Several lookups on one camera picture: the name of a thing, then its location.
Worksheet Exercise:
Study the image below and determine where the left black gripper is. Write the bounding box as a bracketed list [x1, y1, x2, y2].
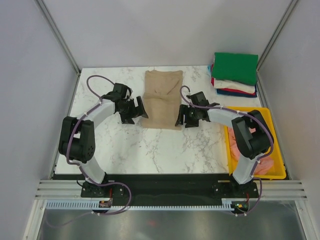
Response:
[117, 96, 148, 125]

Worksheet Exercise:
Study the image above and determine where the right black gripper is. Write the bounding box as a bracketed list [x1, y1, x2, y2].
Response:
[175, 104, 199, 128]

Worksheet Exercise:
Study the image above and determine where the beige t shirt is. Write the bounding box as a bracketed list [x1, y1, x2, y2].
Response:
[141, 70, 183, 131]

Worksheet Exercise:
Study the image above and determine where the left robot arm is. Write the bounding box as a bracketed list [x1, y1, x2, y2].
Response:
[58, 92, 148, 198]

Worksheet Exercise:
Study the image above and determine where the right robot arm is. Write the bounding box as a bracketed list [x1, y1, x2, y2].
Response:
[175, 104, 274, 197]

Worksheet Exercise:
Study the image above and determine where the dark blue folded t shirt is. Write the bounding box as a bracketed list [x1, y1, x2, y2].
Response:
[216, 85, 257, 98]

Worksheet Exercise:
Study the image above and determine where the red folded t shirt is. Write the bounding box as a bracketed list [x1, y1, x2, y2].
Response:
[207, 64, 257, 98]

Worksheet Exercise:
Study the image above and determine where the white folded t shirt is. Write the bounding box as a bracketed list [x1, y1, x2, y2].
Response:
[213, 78, 255, 94]

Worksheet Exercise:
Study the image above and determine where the light blue folded t shirt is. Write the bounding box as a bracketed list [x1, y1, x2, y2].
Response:
[207, 64, 213, 76]

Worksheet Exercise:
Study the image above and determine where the green folded t shirt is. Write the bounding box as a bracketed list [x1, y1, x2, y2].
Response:
[212, 52, 259, 86]

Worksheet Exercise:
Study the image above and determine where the pink t shirt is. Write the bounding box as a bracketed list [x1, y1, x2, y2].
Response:
[226, 127, 275, 175]

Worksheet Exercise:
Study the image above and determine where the yellow plastic bin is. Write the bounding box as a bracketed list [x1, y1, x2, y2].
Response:
[224, 107, 287, 180]

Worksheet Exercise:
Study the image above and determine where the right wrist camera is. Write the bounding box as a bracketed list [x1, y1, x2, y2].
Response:
[188, 91, 219, 107]

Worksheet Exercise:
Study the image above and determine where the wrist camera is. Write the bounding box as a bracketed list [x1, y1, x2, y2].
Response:
[188, 91, 219, 107]
[111, 83, 132, 100]

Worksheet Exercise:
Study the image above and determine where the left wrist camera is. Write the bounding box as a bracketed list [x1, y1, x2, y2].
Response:
[111, 83, 132, 100]

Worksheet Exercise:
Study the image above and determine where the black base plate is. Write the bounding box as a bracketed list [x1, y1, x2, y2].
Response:
[79, 172, 258, 207]

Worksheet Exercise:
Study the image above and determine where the left aluminium frame post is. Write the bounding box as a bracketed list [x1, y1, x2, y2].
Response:
[34, 0, 81, 76]

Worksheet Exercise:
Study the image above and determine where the aluminium frame post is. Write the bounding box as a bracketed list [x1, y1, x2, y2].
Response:
[256, 0, 300, 72]
[34, 0, 81, 76]

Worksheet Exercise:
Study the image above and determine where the white cable duct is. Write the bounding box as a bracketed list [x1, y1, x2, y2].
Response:
[45, 198, 247, 211]

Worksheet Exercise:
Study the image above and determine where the right aluminium frame post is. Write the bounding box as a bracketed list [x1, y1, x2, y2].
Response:
[256, 0, 300, 72]

